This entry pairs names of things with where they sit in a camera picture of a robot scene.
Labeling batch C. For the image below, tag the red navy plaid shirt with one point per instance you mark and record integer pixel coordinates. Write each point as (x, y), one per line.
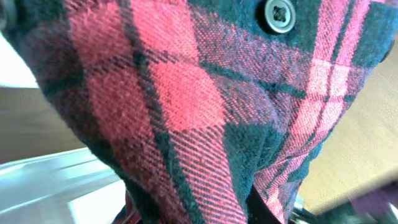
(209, 111)

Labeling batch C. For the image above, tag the clear plastic storage bin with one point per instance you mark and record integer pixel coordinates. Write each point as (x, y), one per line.
(66, 187)

